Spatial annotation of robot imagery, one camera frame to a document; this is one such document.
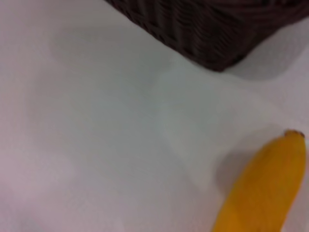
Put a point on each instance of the black woven plastic basket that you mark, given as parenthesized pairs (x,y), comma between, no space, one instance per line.
(205,29)

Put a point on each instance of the yellow banana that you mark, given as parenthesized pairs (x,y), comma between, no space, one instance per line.
(263,183)

